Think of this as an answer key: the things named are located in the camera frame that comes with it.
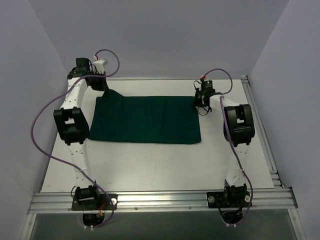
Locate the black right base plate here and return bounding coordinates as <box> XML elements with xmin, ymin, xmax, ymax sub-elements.
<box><xmin>206</xmin><ymin>191</ymin><xmax>252</xmax><ymax>209</ymax></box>

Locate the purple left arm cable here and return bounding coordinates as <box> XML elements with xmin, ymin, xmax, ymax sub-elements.
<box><xmin>30</xmin><ymin>48</ymin><xmax>120</xmax><ymax>228</ymax></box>

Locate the aluminium front rail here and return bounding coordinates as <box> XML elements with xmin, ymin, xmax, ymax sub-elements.
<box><xmin>28</xmin><ymin>188</ymin><xmax>298</xmax><ymax>214</ymax></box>

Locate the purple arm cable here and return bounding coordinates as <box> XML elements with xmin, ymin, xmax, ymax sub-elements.
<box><xmin>201</xmin><ymin>68</ymin><xmax>254</xmax><ymax>225</ymax></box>
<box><xmin>30</xmin><ymin>48</ymin><xmax>120</xmax><ymax>228</ymax></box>

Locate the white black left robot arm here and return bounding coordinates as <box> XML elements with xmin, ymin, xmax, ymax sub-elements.
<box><xmin>53</xmin><ymin>57</ymin><xmax>108</xmax><ymax>210</ymax></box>

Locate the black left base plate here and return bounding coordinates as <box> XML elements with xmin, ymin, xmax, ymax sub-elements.
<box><xmin>71</xmin><ymin>193</ymin><xmax>118</xmax><ymax>211</ymax></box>

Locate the aluminium right side rail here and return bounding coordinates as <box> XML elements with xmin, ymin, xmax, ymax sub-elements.
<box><xmin>241</xmin><ymin>75</ymin><xmax>284</xmax><ymax>189</ymax></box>

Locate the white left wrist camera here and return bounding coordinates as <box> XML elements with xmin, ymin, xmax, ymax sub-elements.
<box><xmin>93</xmin><ymin>59</ymin><xmax>108</xmax><ymax>74</ymax></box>

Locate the dark green surgical cloth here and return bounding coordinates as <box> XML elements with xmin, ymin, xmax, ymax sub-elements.
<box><xmin>89</xmin><ymin>89</ymin><xmax>202</xmax><ymax>145</ymax></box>

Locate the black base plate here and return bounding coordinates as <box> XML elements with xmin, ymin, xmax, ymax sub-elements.
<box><xmin>206</xmin><ymin>191</ymin><xmax>252</xmax><ymax>209</ymax></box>
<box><xmin>71</xmin><ymin>193</ymin><xmax>118</xmax><ymax>211</ymax></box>

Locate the aluminium rail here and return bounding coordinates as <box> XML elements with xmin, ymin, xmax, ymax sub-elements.
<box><xmin>28</xmin><ymin>188</ymin><xmax>298</xmax><ymax>214</ymax></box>
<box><xmin>241</xmin><ymin>75</ymin><xmax>284</xmax><ymax>189</ymax></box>

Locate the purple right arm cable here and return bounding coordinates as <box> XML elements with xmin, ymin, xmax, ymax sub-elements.
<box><xmin>201</xmin><ymin>68</ymin><xmax>254</xmax><ymax>225</ymax></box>

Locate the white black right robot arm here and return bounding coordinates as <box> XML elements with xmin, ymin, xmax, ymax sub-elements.
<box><xmin>193</xmin><ymin>77</ymin><xmax>255</xmax><ymax>207</ymax></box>

